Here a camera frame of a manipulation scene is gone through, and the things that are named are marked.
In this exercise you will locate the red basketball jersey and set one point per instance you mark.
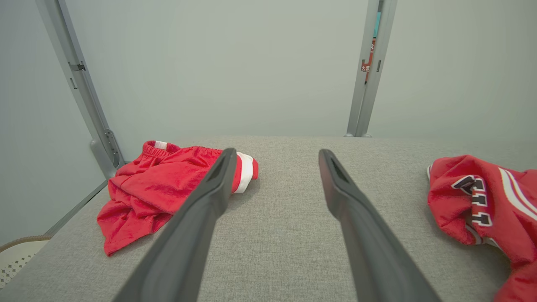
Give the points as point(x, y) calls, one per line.
point(503, 235)

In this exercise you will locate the grey partition base rail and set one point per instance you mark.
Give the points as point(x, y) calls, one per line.
point(75, 207)

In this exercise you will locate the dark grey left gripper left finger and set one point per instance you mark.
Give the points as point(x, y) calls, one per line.
point(188, 235)

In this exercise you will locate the red shorts with white hem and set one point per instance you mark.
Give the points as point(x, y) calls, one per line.
point(155, 188)

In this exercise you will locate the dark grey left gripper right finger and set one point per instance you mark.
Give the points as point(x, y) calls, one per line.
point(369, 243)

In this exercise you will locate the white perforated laundry basket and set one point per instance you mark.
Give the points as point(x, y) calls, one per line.
point(16, 256)

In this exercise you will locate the grey metal partition post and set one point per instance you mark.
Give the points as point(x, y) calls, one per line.
point(84, 92)
point(371, 105)

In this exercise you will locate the red sign sticker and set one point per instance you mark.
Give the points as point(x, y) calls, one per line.
point(369, 56)

